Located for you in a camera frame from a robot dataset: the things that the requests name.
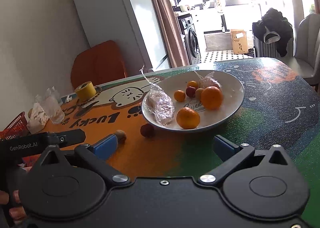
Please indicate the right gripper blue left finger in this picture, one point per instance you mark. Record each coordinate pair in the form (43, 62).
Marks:
(93, 157)

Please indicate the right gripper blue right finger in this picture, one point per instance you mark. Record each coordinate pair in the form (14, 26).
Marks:
(233, 157)

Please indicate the brown longan fruit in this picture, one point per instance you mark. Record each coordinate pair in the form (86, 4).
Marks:
(198, 93)
(121, 136)

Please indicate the light red plum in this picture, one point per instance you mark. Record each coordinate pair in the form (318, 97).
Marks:
(147, 130)

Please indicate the large orange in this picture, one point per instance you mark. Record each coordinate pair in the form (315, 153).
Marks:
(211, 98)

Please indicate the plastic peeled orange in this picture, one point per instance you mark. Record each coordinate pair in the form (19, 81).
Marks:
(208, 80)

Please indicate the small kumquat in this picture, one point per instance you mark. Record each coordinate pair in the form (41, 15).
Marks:
(193, 84)
(179, 95)

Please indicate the long plastic fruit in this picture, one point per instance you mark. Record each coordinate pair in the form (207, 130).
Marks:
(159, 103)

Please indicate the dark red plum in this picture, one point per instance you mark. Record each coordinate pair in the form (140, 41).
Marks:
(190, 91)

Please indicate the person's left hand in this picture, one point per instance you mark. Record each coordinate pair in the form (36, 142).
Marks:
(12, 211)

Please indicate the red plastic basket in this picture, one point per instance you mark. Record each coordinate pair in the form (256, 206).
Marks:
(16, 128)

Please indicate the tissue pack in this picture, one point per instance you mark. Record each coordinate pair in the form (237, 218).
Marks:
(37, 119)

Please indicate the clear textured glass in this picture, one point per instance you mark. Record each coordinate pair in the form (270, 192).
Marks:
(51, 107)

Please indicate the yellow tape roll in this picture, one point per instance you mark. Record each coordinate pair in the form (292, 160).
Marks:
(85, 91)

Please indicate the colourful cartoon table mat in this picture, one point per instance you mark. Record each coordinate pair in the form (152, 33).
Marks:
(278, 107)

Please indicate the white ceramic plate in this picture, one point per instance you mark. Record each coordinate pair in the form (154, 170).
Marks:
(233, 97)

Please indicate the orange chair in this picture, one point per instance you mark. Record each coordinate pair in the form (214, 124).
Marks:
(100, 64)

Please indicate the striped suitcase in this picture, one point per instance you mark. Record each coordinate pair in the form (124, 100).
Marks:
(270, 50)

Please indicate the cardboard box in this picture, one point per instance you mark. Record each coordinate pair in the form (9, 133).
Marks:
(239, 42)

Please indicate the grey chair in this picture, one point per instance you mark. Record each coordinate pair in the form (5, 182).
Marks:
(305, 62)

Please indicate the washing machine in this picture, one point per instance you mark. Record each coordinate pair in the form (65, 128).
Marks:
(190, 38)

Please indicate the black clothes pile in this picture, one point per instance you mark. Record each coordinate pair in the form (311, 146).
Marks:
(274, 28)

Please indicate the white refrigerator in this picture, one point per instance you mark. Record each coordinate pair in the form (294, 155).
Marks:
(133, 25)

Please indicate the left pink curtain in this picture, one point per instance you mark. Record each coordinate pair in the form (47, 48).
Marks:
(171, 33)

